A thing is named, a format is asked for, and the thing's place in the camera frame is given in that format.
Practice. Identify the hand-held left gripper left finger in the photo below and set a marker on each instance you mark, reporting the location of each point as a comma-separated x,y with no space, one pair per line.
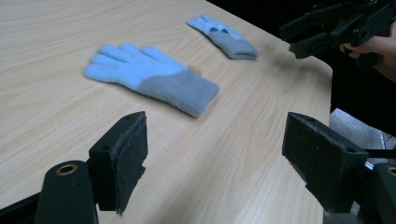
124,155

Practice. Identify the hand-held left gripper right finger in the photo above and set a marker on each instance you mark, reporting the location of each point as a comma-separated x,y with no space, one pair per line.
323,161

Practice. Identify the light blue glove dark dots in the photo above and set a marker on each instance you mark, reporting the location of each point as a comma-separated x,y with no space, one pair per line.
229,42

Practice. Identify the light blue glove orange mark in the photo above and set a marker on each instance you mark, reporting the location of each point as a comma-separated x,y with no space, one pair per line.
146,70

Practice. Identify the grey cloth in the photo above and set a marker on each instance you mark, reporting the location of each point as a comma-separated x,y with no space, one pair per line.
355,130

